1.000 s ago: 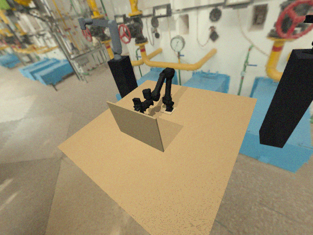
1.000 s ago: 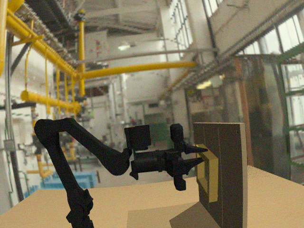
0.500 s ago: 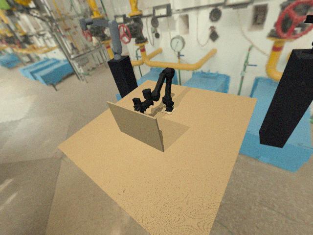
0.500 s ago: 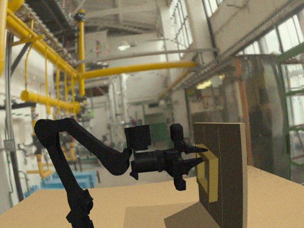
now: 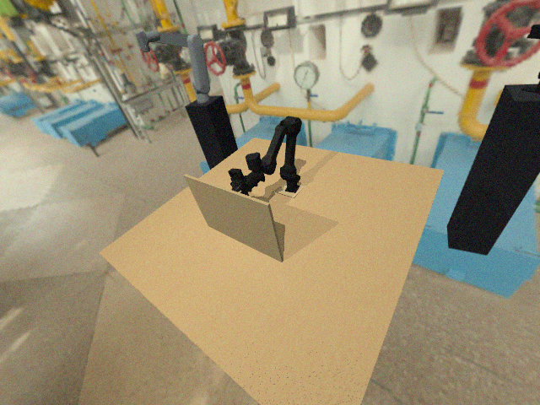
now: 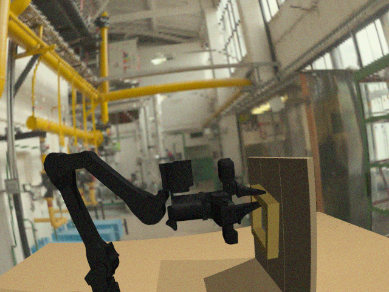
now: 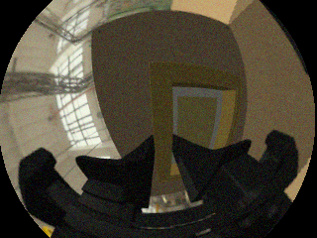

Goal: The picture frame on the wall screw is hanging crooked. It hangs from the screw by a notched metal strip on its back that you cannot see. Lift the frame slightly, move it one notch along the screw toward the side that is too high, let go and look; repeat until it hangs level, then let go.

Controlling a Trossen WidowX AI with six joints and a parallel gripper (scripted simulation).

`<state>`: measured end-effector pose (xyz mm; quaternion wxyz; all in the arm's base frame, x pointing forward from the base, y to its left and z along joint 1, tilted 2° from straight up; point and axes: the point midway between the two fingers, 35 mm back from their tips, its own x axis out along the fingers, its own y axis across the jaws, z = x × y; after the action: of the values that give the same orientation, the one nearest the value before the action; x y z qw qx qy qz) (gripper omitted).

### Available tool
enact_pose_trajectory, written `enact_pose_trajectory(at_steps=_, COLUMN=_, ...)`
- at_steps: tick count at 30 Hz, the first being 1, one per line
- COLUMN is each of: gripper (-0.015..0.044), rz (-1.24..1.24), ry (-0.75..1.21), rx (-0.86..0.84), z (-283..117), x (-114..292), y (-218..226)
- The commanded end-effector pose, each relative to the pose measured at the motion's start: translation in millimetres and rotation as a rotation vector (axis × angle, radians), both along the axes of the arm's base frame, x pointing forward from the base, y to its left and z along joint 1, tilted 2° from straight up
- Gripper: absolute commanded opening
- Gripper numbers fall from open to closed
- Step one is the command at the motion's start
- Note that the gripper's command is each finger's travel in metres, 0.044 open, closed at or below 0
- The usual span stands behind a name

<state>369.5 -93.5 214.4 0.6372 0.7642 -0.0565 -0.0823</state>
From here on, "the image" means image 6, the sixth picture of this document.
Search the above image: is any olive-yellow rectangular frame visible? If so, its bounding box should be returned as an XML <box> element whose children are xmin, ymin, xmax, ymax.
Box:
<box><xmin>250</xmin><ymin>184</ymin><xmax>280</xmax><ymax>259</ymax></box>

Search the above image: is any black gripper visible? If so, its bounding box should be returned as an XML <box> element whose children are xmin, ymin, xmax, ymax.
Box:
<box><xmin>194</xmin><ymin>158</ymin><xmax>266</xmax><ymax>245</ymax></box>

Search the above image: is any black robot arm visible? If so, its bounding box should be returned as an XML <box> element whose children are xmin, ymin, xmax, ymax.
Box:
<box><xmin>44</xmin><ymin>150</ymin><xmax>236</xmax><ymax>292</ymax></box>

